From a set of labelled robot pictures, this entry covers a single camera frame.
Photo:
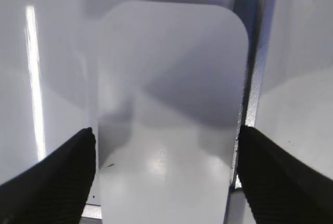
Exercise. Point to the white whiteboard eraser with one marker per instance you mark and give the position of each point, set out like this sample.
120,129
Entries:
171,80

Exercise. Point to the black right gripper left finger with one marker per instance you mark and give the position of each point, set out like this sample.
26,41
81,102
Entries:
56,189

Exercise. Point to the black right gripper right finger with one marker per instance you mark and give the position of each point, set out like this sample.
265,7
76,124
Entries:
278,187

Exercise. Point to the whiteboard with grey frame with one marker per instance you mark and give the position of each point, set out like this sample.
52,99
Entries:
49,78

